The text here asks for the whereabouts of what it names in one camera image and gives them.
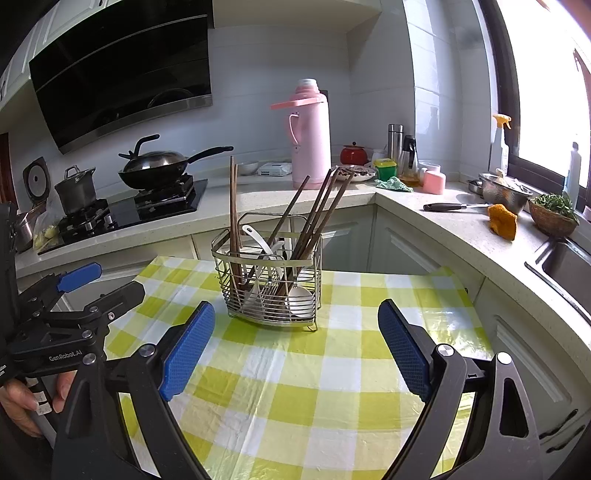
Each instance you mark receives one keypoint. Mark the spray bottle yellow trigger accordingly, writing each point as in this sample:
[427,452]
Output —
[498,152]

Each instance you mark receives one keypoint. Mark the black glass gas cooktop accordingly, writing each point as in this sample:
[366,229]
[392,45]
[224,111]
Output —
[157,207]

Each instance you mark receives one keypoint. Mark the green dish cloth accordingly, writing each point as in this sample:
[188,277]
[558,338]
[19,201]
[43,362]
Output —
[392,184]

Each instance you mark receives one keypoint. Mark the pink cup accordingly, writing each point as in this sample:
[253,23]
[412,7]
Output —
[434,183]

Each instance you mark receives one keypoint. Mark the red enamel pot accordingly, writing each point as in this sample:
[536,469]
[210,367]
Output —
[354,154]

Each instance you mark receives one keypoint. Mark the set of wooden chopsticks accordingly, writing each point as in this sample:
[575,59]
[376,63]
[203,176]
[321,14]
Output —
[233,203]

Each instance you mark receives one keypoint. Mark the white base cabinets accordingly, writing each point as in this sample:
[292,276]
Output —
[521,332]

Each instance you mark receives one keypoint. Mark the white detergent bottle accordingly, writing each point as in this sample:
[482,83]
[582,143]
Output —
[572,177]

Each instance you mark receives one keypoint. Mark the dark-framed window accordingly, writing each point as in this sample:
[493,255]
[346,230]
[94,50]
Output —
[545,92]

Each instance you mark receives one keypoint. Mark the bag of yellow food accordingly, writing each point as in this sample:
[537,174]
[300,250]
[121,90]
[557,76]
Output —
[46,236]

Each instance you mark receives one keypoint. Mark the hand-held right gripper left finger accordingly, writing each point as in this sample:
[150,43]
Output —
[187,350]

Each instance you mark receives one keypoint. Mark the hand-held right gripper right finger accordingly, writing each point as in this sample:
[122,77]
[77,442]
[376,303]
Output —
[406,350]

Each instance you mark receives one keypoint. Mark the steel kitchen sink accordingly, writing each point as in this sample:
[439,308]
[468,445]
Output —
[568,272]

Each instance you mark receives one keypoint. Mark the wicker basket of greens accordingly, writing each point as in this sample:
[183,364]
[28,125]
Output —
[551,221]

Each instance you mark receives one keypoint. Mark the rice cooker with open lid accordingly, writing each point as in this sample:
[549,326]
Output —
[36,177]

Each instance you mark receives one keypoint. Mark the white mug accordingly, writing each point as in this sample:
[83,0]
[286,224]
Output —
[429,167]

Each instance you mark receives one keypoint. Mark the white bowl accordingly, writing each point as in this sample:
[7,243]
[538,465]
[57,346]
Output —
[249,168]

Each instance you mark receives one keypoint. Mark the small white ceramic spoon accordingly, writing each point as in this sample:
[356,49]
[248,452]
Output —
[253,295]

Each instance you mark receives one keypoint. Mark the orange cloth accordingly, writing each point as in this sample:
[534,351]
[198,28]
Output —
[502,222]

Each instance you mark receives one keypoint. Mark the pink thermos jug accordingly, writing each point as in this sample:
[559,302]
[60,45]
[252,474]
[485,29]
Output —
[307,143]

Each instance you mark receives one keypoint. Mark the yellow-green lidded box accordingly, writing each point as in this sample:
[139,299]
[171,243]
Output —
[385,170]

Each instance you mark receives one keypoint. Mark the yellow checkered tablecloth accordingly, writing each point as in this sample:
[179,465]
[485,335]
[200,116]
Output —
[323,369]

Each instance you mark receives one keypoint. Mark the steel stockpot with lid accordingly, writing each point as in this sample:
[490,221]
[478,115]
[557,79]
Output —
[76,194]

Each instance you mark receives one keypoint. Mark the stainless steel vacuum bottle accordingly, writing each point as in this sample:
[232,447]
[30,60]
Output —
[395,143]

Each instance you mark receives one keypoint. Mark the brown wooden door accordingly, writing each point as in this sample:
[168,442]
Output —
[5,166]

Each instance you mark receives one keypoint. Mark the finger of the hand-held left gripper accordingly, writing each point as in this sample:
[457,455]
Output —
[78,276]
[120,300]

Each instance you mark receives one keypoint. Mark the patterned plate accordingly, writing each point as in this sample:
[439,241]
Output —
[367,178]

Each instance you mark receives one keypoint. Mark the steel mixing bowl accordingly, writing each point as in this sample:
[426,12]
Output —
[508,198]

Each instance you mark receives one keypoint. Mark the small steel bowl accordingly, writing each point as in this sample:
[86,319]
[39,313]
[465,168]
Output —
[474,187]

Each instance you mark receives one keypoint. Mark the black range hood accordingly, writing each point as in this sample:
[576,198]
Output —
[124,69]

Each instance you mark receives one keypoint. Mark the person's left hand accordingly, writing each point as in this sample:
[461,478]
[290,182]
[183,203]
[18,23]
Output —
[16,406]

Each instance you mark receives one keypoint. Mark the white wet wipes packet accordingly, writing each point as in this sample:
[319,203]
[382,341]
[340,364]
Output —
[275,169]

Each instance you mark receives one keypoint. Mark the black wok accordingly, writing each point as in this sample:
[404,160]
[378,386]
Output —
[147,179]

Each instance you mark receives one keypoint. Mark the steel wok lid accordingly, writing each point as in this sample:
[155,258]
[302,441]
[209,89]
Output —
[154,161]

